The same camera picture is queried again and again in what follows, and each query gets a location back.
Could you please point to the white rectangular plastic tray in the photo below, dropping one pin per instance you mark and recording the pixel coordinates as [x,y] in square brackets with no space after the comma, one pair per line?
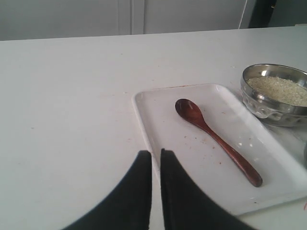
[277,153]

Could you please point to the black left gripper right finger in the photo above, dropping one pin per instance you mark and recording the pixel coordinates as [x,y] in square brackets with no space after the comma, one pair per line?
[185,205]

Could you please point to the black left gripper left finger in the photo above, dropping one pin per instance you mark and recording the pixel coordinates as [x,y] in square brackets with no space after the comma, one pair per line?
[128,206]

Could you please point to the brown wooden spoon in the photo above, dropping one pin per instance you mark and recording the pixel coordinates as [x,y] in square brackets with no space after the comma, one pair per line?
[190,112]

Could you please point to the white cabinet doors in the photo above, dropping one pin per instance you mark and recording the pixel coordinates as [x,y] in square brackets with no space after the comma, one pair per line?
[35,19]

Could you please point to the steel bowl with rice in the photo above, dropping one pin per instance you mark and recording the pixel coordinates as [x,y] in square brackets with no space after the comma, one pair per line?
[275,94]

